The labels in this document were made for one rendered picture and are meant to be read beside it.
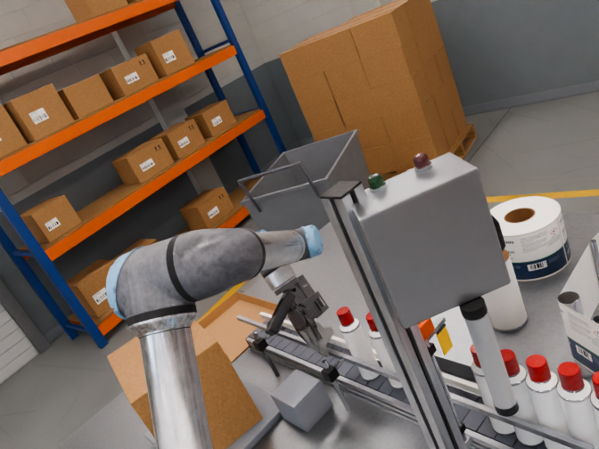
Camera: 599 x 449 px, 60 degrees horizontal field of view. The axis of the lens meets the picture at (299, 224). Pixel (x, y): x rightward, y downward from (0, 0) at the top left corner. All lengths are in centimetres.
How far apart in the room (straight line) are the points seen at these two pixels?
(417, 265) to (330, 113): 393
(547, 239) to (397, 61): 292
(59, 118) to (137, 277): 366
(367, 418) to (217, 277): 64
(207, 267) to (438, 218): 36
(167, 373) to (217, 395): 51
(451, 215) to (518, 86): 487
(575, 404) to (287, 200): 244
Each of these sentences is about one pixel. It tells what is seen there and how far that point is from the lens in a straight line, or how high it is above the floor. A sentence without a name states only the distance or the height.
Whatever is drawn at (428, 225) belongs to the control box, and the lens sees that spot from 71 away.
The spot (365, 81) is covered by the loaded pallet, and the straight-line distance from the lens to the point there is 435.
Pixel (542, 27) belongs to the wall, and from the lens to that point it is 534.
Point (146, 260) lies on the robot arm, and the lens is 88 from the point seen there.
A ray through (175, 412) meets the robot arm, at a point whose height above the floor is 128.
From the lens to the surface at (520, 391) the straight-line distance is 102.
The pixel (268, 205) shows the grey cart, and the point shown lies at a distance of 324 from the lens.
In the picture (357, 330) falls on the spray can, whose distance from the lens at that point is 125.
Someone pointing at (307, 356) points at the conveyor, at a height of 88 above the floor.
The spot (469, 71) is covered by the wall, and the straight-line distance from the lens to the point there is 565.
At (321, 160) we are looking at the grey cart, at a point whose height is 66.
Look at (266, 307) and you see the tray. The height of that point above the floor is 83.
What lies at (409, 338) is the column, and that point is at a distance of 86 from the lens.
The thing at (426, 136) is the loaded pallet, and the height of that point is 40.
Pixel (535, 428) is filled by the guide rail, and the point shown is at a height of 96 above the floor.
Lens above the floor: 175
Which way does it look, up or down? 22 degrees down
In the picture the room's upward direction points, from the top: 25 degrees counter-clockwise
